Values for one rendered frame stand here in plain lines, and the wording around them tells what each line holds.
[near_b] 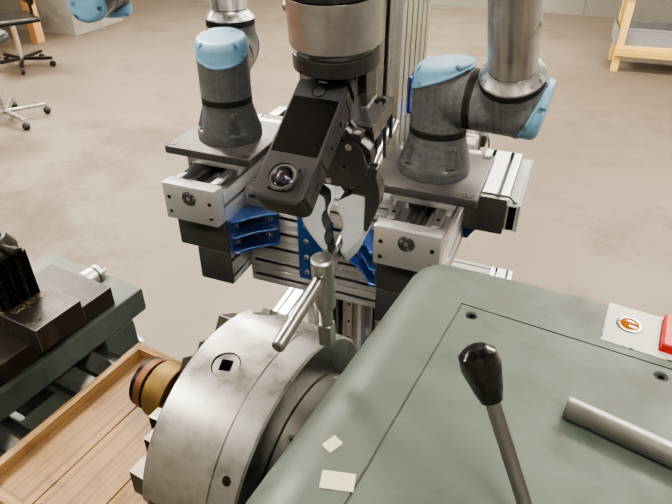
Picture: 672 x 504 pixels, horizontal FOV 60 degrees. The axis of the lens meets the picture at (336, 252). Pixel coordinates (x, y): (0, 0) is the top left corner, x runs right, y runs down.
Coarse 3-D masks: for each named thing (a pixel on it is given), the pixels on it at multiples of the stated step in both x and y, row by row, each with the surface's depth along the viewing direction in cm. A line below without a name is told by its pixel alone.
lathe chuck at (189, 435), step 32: (256, 320) 73; (224, 352) 68; (256, 352) 67; (192, 384) 66; (224, 384) 65; (160, 416) 65; (192, 416) 64; (224, 416) 63; (160, 448) 64; (192, 448) 63; (160, 480) 64; (192, 480) 62
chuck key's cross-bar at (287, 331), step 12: (396, 120) 69; (396, 132) 69; (336, 252) 58; (312, 288) 54; (300, 300) 53; (312, 300) 53; (300, 312) 52; (288, 324) 50; (276, 336) 50; (288, 336) 50; (276, 348) 49
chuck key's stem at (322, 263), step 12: (324, 252) 56; (312, 264) 55; (324, 264) 54; (312, 276) 56; (324, 276) 55; (324, 288) 56; (324, 300) 57; (324, 312) 58; (324, 324) 60; (324, 336) 61
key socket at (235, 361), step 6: (228, 354) 68; (234, 354) 68; (216, 360) 67; (222, 360) 67; (228, 360) 67; (234, 360) 67; (216, 366) 67; (222, 366) 67; (228, 366) 68; (234, 366) 66; (216, 372) 66; (222, 372) 66; (228, 372) 66; (234, 372) 66
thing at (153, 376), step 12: (156, 360) 83; (168, 360) 83; (144, 372) 82; (156, 372) 81; (168, 372) 81; (132, 384) 82; (144, 384) 81; (156, 384) 80; (168, 384) 79; (132, 396) 82; (144, 396) 80; (156, 396) 79; (144, 408) 81; (156, 408) 79
